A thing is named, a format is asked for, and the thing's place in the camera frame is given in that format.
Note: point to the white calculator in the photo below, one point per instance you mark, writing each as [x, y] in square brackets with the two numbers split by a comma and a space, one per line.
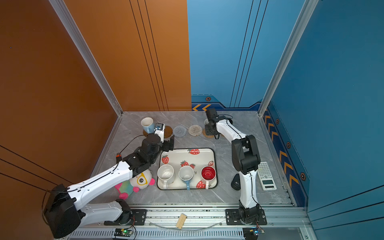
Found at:
[266, 178]

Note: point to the black computer mouse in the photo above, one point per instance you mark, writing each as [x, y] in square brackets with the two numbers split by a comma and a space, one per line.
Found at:
[236, 183]

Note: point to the white strawberry serving tray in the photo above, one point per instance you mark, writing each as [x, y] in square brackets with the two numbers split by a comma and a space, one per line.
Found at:
[196, 159]

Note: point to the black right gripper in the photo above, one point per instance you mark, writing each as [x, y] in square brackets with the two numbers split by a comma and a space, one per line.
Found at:
[207, 131]

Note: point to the aluminium corner post left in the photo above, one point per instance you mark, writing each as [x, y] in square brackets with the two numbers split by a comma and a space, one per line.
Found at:
[74, 32]

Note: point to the red inside white mug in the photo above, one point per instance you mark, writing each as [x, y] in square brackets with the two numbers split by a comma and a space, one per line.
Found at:
[208, 174]

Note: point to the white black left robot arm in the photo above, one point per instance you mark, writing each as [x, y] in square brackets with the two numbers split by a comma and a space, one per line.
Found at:
[68, 208]

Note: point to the blue woven round coaster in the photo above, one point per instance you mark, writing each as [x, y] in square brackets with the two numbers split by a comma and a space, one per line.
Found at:
[179, 131]

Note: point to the colourful plush toy with glasses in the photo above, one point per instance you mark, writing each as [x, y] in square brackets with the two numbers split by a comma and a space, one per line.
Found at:
[134, 185]

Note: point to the green circuit board left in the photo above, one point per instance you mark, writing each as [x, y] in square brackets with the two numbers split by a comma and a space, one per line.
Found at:
[124, 234]

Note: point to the aluminium corner post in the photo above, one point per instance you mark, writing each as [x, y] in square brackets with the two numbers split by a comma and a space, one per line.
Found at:
[74, 32]
[301, 23]

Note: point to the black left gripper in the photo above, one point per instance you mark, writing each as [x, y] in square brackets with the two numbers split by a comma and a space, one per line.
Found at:
[166, 147]

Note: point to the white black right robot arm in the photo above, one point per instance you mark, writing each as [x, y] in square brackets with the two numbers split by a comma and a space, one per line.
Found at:
[246, 160]

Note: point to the aluminium corner post right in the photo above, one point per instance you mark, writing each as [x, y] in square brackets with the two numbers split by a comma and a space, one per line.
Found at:
[301, 23]

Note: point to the dark brown glossy coaster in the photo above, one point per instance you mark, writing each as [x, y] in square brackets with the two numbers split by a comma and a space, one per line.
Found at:
[168, 132]

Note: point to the light blue mug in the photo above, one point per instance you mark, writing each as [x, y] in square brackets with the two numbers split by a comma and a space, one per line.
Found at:
[186, 174]
[148, 125]

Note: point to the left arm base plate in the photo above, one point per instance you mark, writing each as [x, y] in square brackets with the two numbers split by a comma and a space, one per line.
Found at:
[136, 217]

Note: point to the small wooden block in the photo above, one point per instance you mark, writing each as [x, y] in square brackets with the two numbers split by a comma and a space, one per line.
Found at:
[181, 221]

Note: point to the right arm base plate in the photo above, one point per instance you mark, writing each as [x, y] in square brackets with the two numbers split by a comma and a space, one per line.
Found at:
[245, 217]

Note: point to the tan rattan round coaster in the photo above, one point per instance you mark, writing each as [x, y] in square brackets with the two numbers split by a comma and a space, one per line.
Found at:
[207, 136]

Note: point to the green circuit board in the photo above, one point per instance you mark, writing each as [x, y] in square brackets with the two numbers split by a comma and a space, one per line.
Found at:
[124, 234]
[252, 233]

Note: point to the green circuit board right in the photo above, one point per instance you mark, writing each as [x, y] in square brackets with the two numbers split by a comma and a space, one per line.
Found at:
[252, 233]

